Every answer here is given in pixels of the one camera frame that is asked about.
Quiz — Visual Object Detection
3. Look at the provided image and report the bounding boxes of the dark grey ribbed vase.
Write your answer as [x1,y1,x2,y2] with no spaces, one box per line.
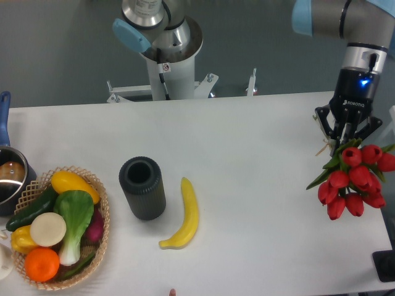
[118,156,166,221]

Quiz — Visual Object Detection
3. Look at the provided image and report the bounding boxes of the woven wicker basket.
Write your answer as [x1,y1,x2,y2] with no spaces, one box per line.
[12,166,110,291]

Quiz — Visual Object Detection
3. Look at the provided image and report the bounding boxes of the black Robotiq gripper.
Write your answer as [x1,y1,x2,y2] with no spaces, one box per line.
[314,69,383,147]

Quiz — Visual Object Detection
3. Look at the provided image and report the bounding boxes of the black device at edge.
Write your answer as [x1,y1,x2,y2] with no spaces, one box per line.
[372,250,394,282]

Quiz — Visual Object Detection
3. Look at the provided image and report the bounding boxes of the yellow banana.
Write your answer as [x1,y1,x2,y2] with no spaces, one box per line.
[159,177,199,249]

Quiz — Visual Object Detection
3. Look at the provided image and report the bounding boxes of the purple red sweet potato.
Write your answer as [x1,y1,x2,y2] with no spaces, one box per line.
[85,208,104,243]

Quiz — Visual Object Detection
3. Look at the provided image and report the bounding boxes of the red tulip bouquet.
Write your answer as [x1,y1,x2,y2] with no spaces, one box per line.
[306,139,394,221]

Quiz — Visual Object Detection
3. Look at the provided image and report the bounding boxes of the green chili pepper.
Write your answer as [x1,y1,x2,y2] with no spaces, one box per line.
[58,252,96,281]

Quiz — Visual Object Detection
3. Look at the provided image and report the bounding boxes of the yellow squash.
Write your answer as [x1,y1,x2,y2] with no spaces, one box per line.
[51,171,100,204]

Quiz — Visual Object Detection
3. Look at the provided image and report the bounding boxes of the white frame at right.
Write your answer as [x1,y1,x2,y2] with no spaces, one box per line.
[378,105,395,146]

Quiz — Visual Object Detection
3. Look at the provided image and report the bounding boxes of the dark green cucumber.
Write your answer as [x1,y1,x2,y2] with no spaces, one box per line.
[6,186,58,232]

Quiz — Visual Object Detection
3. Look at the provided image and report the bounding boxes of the white round object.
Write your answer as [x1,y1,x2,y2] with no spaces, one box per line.
[0,244,14,280]

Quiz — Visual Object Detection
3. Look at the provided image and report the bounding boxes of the green bok choy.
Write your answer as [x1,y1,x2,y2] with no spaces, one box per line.
[54,190,94,266]

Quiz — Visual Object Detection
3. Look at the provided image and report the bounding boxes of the blue saucepan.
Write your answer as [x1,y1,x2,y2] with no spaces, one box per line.
[1,91,36,216]

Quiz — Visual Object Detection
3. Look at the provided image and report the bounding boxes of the orange mandarin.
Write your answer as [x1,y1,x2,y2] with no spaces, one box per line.
[24,247,60,282]

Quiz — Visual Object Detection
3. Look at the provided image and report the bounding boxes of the yellow bell pepper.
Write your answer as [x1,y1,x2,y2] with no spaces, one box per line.
[10,225,39,255]

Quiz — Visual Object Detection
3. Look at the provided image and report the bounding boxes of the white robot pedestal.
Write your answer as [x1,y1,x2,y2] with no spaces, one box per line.
[106,18,258,104]

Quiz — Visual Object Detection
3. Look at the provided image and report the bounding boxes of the white garlic piece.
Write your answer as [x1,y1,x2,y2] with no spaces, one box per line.
[0,230,8,240]

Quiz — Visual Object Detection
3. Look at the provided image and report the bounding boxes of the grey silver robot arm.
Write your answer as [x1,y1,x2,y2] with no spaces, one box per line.
[112,1,394,149]

